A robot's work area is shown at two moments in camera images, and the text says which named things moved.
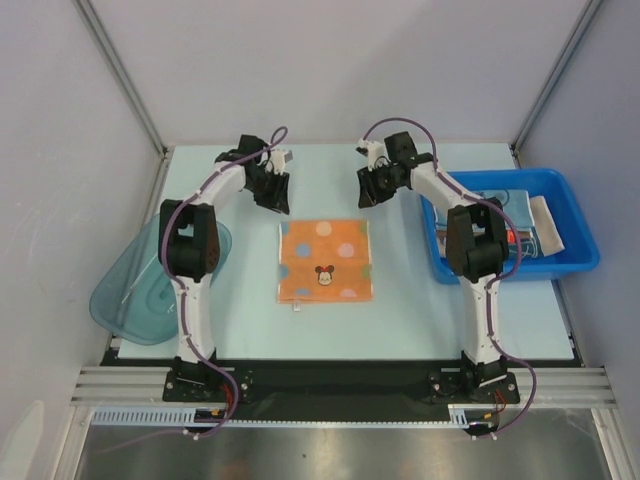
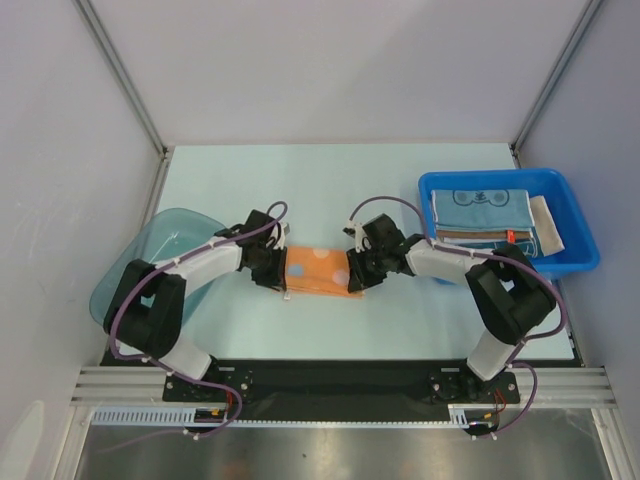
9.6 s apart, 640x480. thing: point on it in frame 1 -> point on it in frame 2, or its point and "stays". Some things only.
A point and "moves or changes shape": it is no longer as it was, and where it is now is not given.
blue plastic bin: x=560 y=206 stays
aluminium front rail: x=144 y=386 stays
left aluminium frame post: x=124 y=76 stays
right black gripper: x=373 y=185 -> x=358 y=271
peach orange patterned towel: x=324 y=261 moves or changes shape
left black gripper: x=277 y=201 -> x=276 y=279
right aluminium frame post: x=554 y=76 stays
